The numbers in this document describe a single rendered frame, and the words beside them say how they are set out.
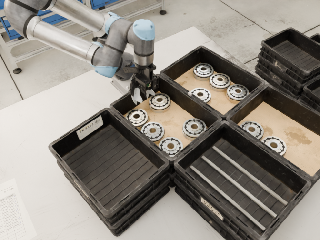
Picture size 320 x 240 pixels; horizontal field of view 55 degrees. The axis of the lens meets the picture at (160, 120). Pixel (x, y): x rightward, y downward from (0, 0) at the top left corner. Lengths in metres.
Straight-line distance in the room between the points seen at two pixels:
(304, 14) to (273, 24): 0.40
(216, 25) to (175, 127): 2.21
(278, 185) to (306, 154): 0.20
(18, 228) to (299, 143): 1.20
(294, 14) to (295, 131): 2.49
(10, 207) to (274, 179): 1.09
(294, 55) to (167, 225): 1.57
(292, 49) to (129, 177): 1.63
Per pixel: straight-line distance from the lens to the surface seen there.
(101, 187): 1.25
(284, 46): 2.46
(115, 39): 1.15
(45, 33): 1.24
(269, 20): 3.64
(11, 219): 1.46
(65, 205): 1.40
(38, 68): 3.20
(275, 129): 1.43
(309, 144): 1.43
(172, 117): 1.41
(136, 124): 1.36
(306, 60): 2.39
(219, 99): 1.50
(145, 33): 1.08
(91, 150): 1.35
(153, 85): 1.21
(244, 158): 1.31
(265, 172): 1.30
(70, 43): 1.20
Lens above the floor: 1.91
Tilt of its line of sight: 51 degrees down
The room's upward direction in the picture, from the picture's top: 4 degrees counter-clockwise
